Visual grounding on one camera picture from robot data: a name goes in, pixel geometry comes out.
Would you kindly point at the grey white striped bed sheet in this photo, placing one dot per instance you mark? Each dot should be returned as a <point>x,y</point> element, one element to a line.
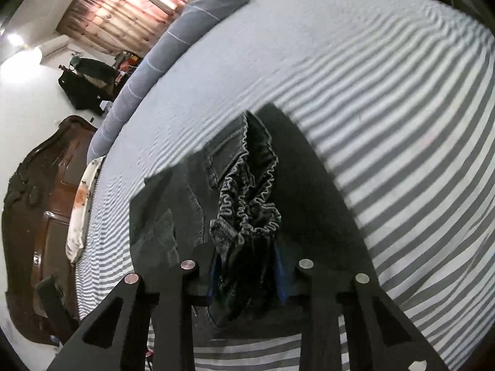
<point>396,96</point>

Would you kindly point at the black denim pants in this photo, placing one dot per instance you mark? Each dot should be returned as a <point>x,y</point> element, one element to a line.
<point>261,196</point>

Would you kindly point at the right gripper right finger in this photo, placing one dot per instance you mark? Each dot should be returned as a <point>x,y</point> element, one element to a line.
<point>379,336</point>

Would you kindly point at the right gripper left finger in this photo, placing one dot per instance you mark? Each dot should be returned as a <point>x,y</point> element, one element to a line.
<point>114,336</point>

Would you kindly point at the floral white pillow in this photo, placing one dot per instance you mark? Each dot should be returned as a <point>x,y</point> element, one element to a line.
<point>81,211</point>

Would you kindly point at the grey rolled duvet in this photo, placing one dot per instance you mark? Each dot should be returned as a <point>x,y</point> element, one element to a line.
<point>195,21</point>

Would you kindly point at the beige patterned curtain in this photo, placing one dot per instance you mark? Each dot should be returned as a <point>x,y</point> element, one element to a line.
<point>112,26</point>

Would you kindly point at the dark wooden headboard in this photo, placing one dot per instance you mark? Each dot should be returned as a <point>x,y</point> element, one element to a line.
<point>35,218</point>

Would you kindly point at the hanging dark jackets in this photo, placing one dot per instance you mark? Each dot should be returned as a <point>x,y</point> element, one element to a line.
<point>87,83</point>

